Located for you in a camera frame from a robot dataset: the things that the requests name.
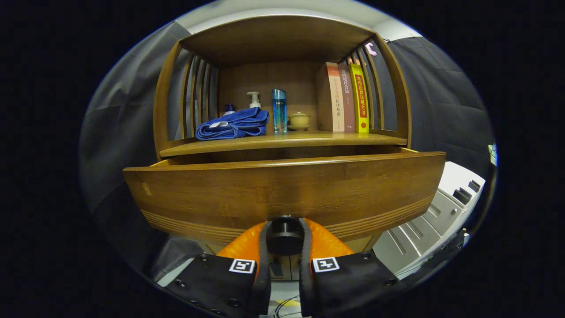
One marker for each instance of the beige lidded teacup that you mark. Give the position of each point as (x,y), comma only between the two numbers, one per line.
(299,119)

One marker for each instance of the wooden cabinet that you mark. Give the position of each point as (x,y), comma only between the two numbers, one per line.
(269,39)

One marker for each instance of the brown book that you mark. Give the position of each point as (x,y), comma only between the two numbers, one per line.
(348,101)

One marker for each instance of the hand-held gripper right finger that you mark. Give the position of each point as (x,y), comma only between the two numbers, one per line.
(304,287)

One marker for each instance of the white pump bottle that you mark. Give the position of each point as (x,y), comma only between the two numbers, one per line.
(254,102)

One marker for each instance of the blue folded towel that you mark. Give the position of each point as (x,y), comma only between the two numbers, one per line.
(238,123)

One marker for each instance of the white storage box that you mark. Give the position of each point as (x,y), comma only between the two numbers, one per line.
(423,229)

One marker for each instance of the tall blue glass bottle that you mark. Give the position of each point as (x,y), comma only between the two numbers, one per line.
(279,110)

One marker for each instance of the beige book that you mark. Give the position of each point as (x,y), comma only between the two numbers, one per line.
(335,97)

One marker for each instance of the yellow book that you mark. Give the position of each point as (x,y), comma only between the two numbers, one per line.
(361,97)

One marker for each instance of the wooden countertop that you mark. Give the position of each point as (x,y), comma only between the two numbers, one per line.
(309,139)

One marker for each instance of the small blue-capped bottle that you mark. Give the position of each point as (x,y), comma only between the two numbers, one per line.
(228,109)

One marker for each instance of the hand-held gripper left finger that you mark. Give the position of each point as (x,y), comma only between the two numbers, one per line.
(264,282)

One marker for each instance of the wooden drawer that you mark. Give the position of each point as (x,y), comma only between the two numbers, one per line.
(282,190)

